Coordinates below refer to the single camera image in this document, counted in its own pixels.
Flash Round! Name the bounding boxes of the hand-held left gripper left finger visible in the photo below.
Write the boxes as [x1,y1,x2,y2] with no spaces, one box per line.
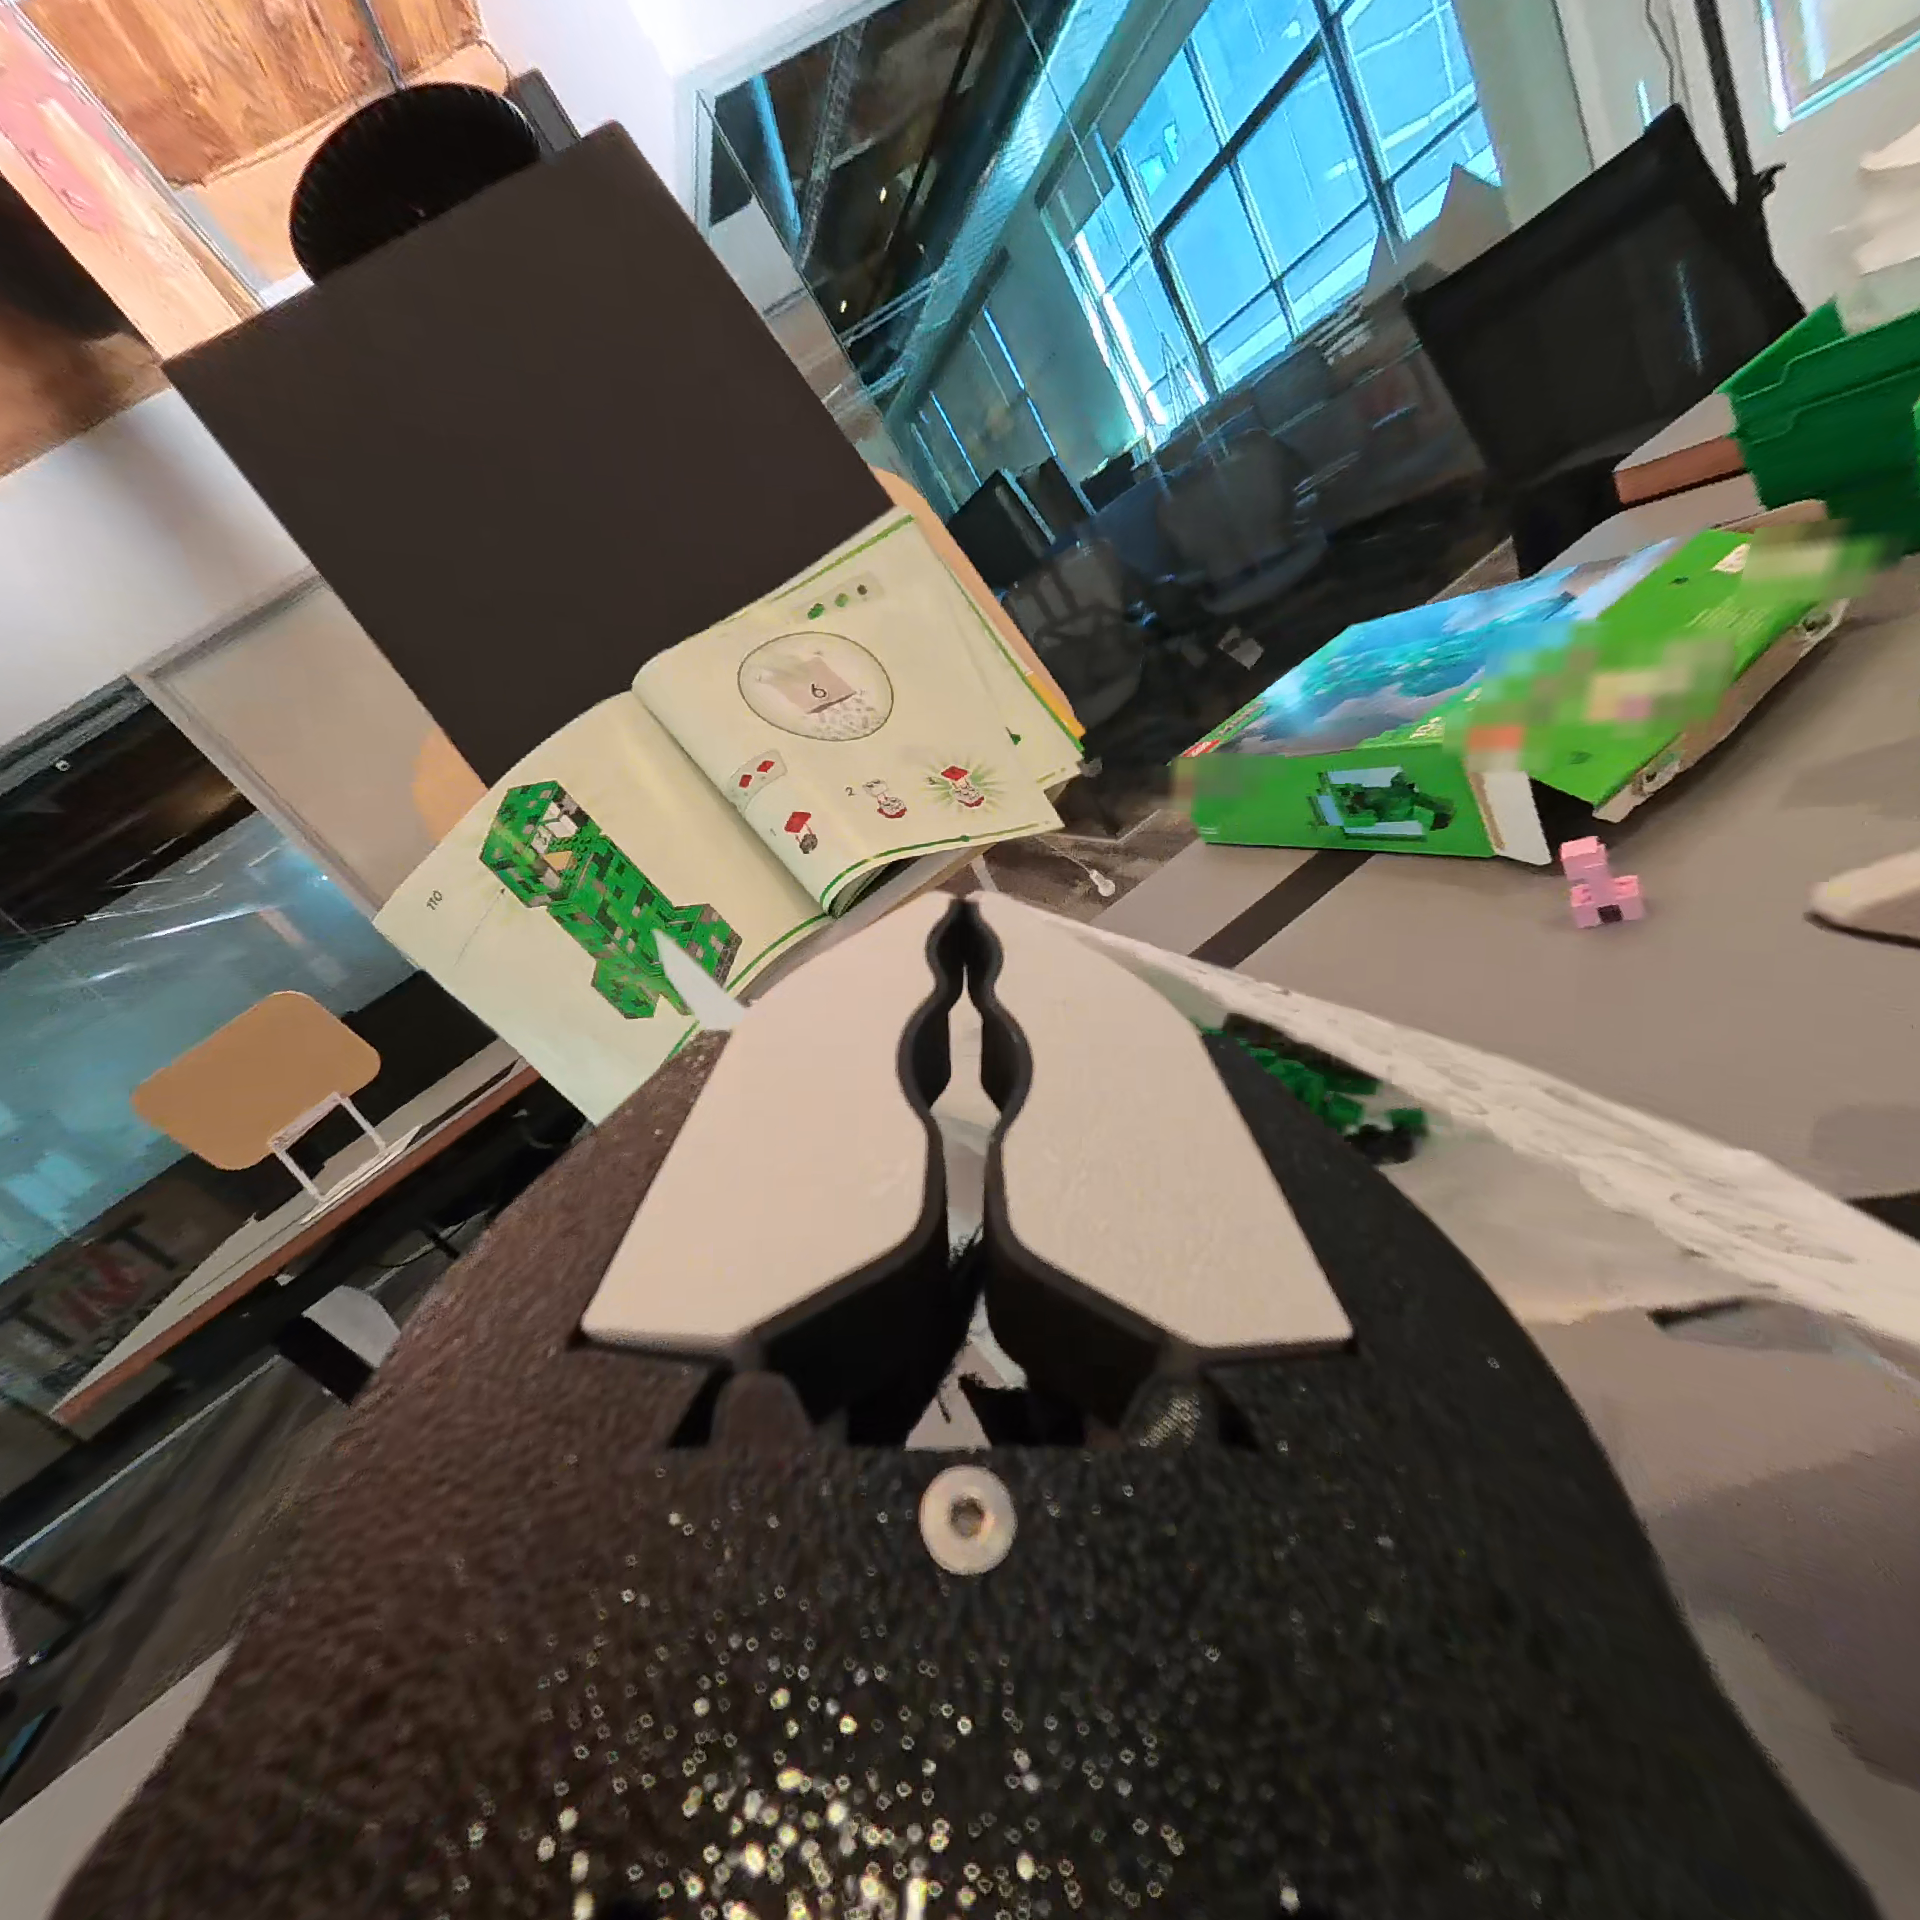
[578,893,967,1451]

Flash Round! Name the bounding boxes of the dark partition panel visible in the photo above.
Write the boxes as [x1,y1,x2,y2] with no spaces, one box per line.
[161,121,890,795]

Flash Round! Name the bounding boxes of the black round ribbed object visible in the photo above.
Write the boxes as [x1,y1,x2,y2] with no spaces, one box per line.
[293,87,544,285]

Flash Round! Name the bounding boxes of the green lego bricks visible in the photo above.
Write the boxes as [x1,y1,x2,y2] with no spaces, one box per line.
[1224,1017,1433,1171]

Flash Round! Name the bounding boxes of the stack of green plastic bins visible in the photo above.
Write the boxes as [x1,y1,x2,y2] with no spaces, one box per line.
[1715,288,1920,561]

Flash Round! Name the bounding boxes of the green lego box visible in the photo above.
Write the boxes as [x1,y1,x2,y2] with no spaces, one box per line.
[1169,530,1848,869]

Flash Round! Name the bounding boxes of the empty wooden book stand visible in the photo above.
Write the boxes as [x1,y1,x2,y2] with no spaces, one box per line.
[132,991,379,1204]

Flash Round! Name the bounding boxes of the pink lego pig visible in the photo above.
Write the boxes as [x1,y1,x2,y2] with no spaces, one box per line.
[1559,836,1642,931]

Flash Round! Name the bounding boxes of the wooden edged office desk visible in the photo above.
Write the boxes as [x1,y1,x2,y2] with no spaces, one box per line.
[50,1048,547,1429]

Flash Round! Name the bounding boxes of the open lego instruction booklet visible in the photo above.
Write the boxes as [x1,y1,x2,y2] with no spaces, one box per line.
[376,504,1084,1122]

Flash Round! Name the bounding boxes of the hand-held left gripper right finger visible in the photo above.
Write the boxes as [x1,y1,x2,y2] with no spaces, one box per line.
[967,893,1366,1451]

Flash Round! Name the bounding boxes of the row of black office chairs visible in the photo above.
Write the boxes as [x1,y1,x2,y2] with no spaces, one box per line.
[943,434,1354,705]

